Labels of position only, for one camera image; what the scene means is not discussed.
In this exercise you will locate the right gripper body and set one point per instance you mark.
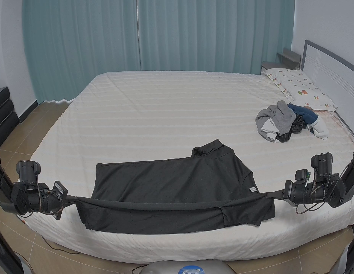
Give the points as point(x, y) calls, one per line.
point(291, 194)

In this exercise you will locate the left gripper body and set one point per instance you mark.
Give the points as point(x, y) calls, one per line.
point(55, 201)

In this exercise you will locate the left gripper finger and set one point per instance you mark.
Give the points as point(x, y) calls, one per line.
point(68, 201)

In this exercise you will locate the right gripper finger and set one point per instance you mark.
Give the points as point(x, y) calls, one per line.
point(279, 195)

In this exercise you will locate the black T-shirt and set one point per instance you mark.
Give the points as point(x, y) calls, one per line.
point(171, 181)

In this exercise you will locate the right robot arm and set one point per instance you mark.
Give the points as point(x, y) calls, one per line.
point(325, 164)

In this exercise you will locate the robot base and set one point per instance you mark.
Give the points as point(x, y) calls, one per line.
point(165, 268)

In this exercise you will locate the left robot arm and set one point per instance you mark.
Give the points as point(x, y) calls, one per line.
point(20, 201)

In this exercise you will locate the pile of clothes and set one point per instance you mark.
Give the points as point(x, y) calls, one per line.
point(281, 117)

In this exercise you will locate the bed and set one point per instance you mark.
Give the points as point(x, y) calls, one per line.
point(165, 104)

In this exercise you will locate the black chest of drawers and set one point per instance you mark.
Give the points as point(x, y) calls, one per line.
point(4, 113)

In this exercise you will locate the white printed pillow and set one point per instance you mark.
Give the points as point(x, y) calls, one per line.
point(299, 87)

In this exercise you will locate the grey bedside table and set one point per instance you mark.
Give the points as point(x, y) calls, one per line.
point(288, 56)

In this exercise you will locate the blue-green curtain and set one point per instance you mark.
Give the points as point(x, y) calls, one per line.
point(83, 38)
point(211, 27)

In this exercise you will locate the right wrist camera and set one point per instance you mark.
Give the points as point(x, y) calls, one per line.
point(301, 175)

